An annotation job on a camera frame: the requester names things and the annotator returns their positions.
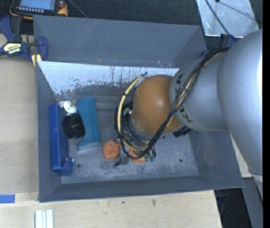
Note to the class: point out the orange cloth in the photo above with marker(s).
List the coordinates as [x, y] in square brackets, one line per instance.
[110, 151]

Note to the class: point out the teal flat block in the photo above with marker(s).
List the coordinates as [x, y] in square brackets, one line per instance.
[89, 122]

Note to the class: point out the black round cup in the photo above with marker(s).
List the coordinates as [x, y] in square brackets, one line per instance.
[73, 126]

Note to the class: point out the white disc with brass stem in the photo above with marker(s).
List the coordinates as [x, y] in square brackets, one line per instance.
[69, 107]

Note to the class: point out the long blue box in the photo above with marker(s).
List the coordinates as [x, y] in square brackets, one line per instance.
[57, 136]

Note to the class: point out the grey metal bin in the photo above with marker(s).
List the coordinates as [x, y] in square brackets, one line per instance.
[116, 39]

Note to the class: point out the pale wood board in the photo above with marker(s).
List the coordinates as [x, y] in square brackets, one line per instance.
[13, 127]

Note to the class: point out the black cylinder on white bracket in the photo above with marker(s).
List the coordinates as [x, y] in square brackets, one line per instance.
[181, 132]

